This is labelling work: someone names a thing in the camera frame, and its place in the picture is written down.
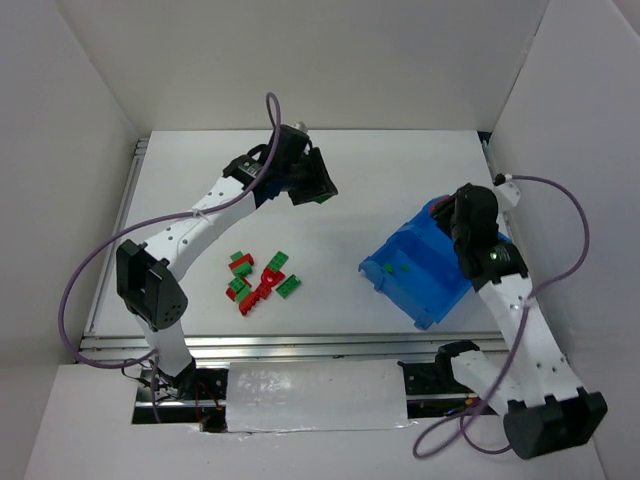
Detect green lego on red stack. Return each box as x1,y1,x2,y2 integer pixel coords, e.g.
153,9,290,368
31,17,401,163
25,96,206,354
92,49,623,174
228,251,254,277

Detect blue plastic divided bin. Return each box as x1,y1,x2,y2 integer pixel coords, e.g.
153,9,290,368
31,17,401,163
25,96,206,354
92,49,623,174
357,192,506,331

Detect green 2x3 lego brick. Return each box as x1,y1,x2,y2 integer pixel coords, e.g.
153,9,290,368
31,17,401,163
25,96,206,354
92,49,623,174
276,274,302,299

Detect red long toothed lego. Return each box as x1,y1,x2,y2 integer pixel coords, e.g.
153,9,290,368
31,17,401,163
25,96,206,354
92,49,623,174
239,285,272,316

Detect green rounded lego brick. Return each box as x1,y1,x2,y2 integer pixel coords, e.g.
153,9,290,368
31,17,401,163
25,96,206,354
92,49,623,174
312,193,333,204

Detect red arch lego piece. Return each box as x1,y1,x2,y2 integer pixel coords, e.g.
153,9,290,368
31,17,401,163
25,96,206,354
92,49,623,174
260,267,285,289

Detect white foil cover sheet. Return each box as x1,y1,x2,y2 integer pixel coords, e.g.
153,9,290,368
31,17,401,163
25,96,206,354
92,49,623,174
226,360,410,433

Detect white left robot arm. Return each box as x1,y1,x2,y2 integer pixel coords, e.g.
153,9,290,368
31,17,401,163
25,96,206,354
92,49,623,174
116,123,338,393

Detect red rounded lego brick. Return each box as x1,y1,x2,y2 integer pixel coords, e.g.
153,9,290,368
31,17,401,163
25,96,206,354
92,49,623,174
429,196,449,211

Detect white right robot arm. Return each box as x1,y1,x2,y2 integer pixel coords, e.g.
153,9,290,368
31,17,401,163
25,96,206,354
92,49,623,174
430,181,608,460

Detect green lego brick lower stack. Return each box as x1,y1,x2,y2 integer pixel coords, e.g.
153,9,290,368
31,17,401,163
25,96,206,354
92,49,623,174
226,277,252,303

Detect aluminium front rail frame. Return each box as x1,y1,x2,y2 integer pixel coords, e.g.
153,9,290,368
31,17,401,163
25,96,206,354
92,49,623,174
74,334,511,364

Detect green 2x4 lego brick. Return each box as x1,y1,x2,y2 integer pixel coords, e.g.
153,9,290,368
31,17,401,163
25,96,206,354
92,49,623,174
266,251,289,272

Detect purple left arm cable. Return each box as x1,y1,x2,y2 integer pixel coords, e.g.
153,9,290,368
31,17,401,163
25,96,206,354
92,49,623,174
58,91,286,426

